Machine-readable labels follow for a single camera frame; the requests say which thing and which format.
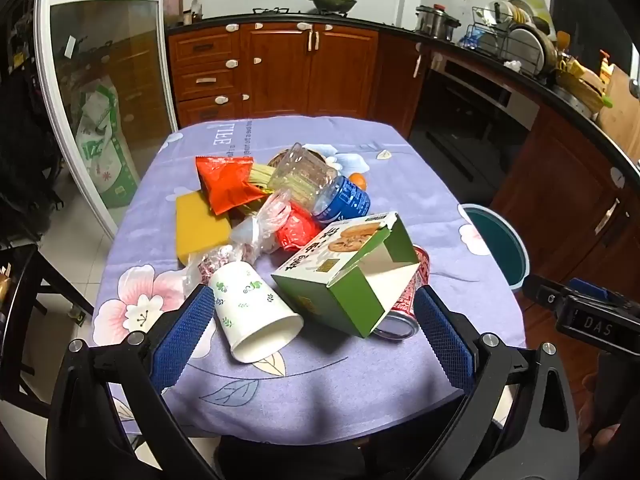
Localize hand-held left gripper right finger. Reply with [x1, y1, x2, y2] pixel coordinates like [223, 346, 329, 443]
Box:
[405, 284, 581, 480]

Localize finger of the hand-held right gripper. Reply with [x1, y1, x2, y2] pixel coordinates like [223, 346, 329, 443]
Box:
[522, 274, 571, 313]
[569, 277, 628, 307]

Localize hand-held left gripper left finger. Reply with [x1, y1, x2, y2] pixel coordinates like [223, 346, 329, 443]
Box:
[45, 282, 221, 480]

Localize red soda can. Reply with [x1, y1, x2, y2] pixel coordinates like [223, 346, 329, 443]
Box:
[372, 244, 432, 342]

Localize teal trash bin white rim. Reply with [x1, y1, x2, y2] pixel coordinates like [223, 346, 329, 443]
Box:
[457, 203, 531, 289]

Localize white paper cup green print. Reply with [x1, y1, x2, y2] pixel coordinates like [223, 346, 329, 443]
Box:
[208, 261, 305, 364]

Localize red and white candy wrapper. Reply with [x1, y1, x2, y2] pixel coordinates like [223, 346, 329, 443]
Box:
[197, 245, 236, 286]

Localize yellow sponge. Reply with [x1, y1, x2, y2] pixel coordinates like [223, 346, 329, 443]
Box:
[175, 191, 233, 266]

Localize green cardboard cookie box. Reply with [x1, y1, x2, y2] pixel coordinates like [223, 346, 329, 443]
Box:
[271, 211, 420, 339]

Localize clear plastic bag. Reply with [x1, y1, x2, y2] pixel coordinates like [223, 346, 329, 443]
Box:
[230, 187, 293, 263]

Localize red plastic bag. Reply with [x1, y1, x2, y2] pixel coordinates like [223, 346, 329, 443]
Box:
[276, 202, 322, 252]

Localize orange-red snack bag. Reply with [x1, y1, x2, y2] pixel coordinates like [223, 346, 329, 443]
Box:
[195, 156, 266, 216]

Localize clear plastic bottle blue label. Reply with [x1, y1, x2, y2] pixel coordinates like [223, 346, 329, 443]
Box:
[272, 142, 372, 224]

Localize pale green corn husk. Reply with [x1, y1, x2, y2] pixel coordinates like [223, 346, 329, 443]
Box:
[245, 162, 281, 193]

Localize brown coconut shell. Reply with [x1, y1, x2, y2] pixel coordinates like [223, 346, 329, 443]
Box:
[266, 146, 326, 171]

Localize purple floral tablecloth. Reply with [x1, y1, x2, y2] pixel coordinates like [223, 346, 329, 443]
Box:
[92, 115, 526, 436]

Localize dark wooden chair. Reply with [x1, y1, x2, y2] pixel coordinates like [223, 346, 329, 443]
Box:
[0, 242, 96, 411]

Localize wooden cutting board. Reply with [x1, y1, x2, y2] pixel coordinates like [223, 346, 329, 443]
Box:
[597, 65, 640, 163]

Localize green and white rice bag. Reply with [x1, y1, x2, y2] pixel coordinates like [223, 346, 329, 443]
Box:
[75, 77, 141, 209]

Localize built-in black oven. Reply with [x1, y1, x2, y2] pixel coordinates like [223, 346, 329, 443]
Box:
[407, 52, 541, 196]

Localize wicker basket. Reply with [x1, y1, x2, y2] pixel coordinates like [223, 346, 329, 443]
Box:
[555, 70, 608, 113]

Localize wooden drawer cabinet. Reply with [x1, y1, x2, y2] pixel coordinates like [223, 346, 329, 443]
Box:
[167, 22, 381, 128]

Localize glass sliding door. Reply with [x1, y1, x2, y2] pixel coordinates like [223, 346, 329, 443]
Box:
[35, 0, 181, 241]

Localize steel pressure cooker pot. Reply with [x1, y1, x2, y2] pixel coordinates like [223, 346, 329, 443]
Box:
[415, 4, 461, 41]

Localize gas stove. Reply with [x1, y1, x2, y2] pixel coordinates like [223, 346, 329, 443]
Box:
[252, 6, 351, 18]

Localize dark wok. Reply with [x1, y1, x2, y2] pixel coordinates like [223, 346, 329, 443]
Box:
[283, 0, 358, 15]

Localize wire dish rack with dishes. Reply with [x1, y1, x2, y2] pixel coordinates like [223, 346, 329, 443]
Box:
[467, 0, 558, 78]

